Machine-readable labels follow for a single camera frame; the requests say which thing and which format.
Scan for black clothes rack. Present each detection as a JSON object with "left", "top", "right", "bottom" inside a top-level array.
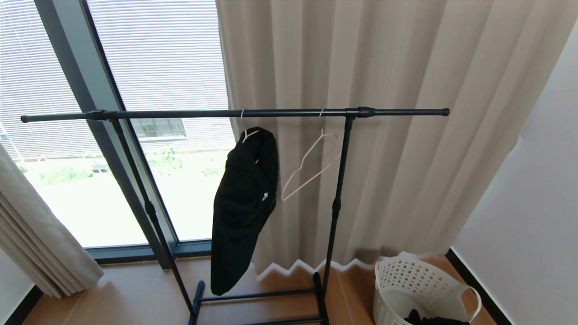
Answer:
[{"left": 20, "top": 107, "right": 451, "bottom": 325}]

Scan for black garment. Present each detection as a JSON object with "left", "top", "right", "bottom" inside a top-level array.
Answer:
[{"left": 403, "top": 309, "right": 470, "bottom": 325}]

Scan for window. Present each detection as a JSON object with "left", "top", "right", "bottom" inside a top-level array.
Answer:
[{"left": 0, "top": 0, "right": 238, "bottom": 265}]

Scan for black shorts with white cord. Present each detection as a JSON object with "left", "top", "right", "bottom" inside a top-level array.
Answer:
[{"left": 210, "top": 127, "right": 279, "bottom": 296}]

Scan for pink clothes hanger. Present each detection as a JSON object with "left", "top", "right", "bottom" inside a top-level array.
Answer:
[
  {"left": 281, "top": 113, "right": 342, "bottom": 201},
  {"left": 238, "top": 110, "right": 261, "bottom": 144}
]

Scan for white laundry basket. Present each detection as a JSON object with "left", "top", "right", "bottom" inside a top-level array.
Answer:
[{"left": 373, "top": 256, "right": 483, "bottom": 325}]

